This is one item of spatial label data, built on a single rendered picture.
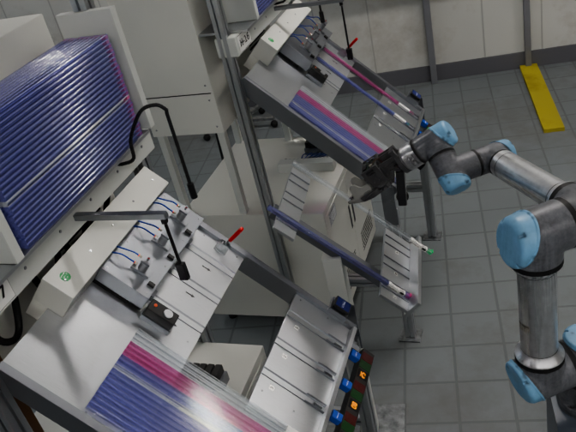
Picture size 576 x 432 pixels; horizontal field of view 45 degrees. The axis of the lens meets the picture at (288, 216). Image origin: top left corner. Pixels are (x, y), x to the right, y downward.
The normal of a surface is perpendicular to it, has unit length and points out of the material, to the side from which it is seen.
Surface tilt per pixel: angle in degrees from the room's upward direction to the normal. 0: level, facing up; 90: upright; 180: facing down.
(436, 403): 0
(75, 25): 90
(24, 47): 90
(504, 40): 90
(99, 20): 90
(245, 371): 0
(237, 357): 0
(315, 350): 43
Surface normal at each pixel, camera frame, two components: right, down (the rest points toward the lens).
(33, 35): 0.93, -0.01
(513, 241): -0.95, 0.22
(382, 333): -0.21, -0.83
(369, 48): -0.14, 0.54
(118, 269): 0.49, -0.62
